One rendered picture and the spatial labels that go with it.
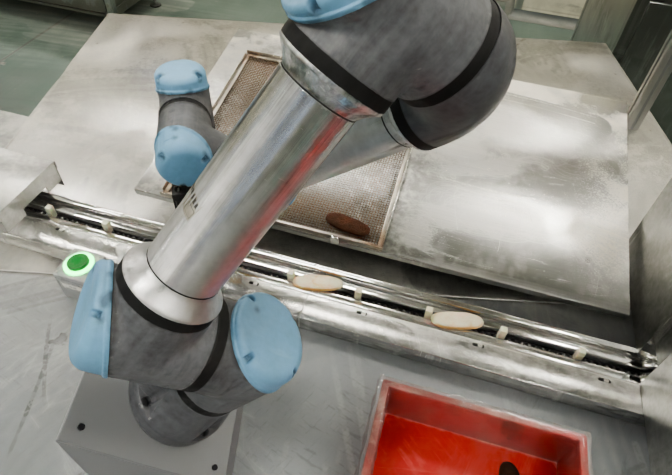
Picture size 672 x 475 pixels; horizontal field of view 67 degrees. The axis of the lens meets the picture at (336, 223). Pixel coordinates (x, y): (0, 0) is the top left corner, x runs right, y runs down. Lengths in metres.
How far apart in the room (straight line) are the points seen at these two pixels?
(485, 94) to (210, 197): 0.26
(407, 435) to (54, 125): 1.20
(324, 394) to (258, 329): 0.36
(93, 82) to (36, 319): 0.84
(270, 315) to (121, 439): 0.26
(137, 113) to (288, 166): 1.15
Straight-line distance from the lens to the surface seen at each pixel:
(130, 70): 1.78
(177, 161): 0.70
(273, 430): 0.93
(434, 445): 0.93
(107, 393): 0.77
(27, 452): 1.02
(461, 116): 0.49
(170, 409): 0.73
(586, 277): 1.13
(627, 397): 1.05
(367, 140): 0.58
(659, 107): 2.69
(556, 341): 1.07
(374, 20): 0.41
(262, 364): 0.60
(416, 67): 0.44
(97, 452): 0.75
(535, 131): 1.33
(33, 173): 1.29
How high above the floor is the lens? 1.68
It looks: 47 degrees down
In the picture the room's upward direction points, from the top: 4 degrees clockwise
